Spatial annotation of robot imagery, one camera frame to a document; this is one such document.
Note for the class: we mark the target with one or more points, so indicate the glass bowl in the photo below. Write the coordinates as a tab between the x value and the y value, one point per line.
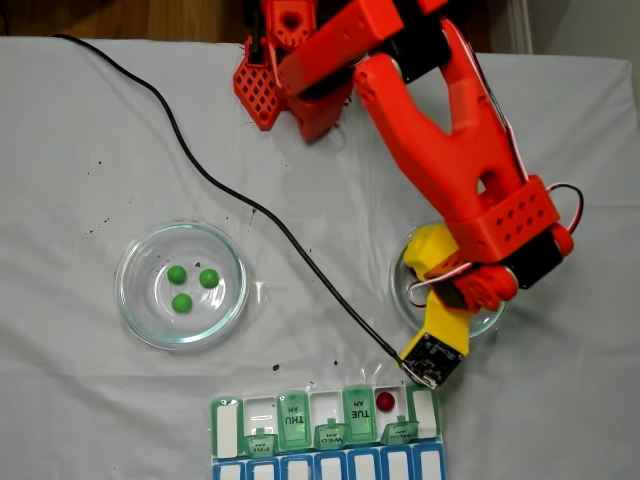
145	310
400	300

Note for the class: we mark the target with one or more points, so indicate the white tablecloth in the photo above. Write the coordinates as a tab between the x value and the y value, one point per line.
75	400

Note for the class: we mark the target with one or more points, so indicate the green ball pill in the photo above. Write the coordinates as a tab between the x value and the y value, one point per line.
209	278
176	274
182	302

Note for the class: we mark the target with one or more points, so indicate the camera board on yellow mount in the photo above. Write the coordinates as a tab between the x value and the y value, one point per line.
432	360

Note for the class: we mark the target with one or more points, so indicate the weekly pill organizer box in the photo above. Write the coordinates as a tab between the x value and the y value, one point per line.
325	465

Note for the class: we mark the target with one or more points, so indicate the red ball pill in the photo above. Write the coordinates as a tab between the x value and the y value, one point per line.
385	401

